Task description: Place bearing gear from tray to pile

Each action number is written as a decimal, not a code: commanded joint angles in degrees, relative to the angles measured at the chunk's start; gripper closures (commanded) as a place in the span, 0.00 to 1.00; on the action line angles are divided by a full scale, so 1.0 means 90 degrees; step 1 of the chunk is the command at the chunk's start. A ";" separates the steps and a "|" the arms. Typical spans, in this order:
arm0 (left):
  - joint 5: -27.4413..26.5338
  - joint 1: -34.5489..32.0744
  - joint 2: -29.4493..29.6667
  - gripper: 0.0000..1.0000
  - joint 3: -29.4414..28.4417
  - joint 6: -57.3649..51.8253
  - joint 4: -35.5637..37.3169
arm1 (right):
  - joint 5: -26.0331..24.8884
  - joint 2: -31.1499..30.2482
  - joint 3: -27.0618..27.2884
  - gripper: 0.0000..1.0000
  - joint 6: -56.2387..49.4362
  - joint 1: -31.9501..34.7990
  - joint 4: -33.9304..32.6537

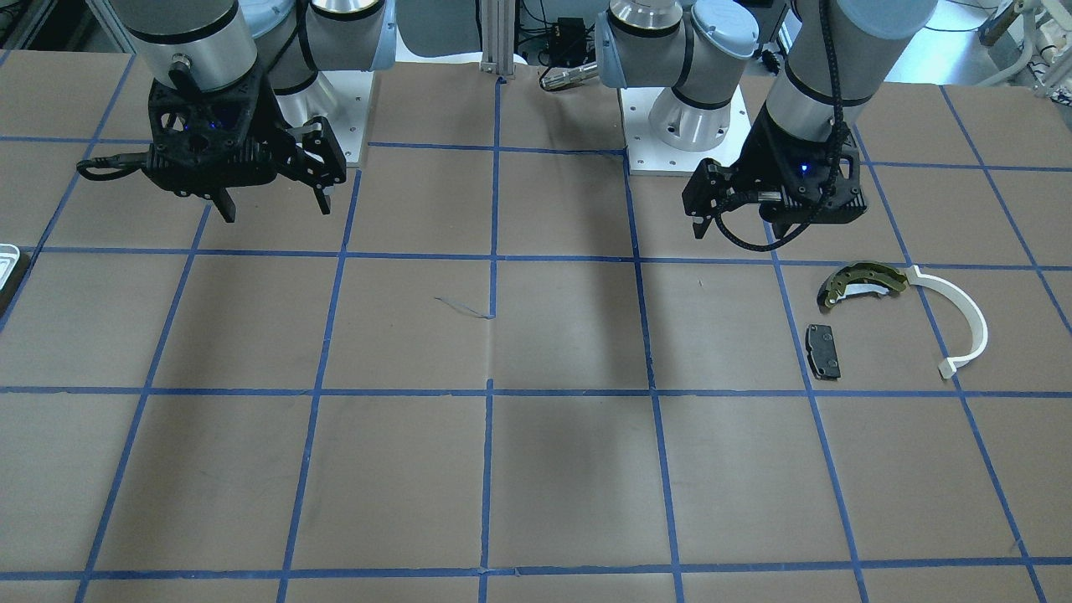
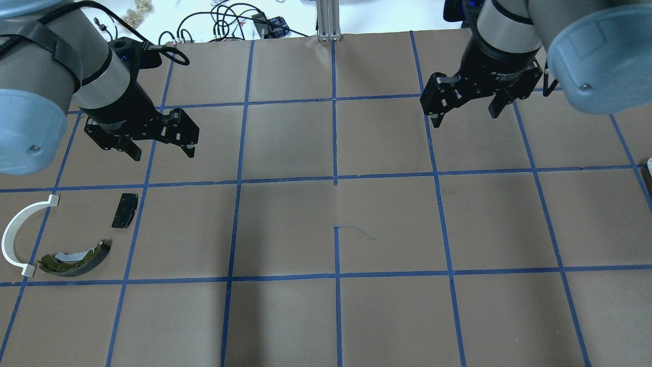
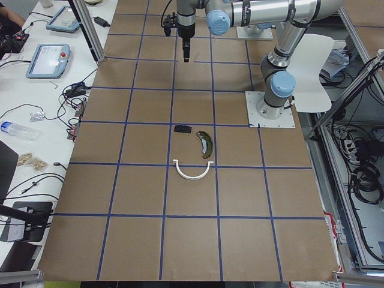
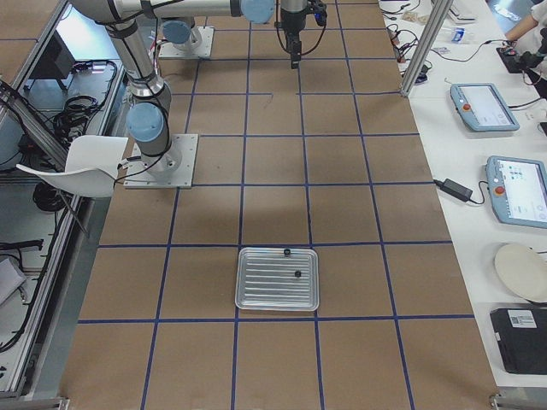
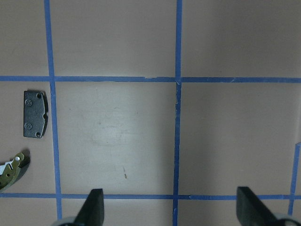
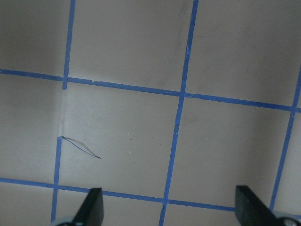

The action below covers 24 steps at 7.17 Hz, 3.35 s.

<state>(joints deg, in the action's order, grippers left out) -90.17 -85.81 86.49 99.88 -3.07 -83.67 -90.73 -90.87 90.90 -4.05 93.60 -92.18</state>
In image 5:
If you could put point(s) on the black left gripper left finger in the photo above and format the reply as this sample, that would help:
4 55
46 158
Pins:
92 211

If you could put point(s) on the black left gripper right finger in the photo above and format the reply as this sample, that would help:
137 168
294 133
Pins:
251 211

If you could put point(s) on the olive brake shoe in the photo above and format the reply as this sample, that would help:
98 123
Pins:
11 171

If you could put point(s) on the black brake pad plate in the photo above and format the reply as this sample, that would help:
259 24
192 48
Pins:
35 115

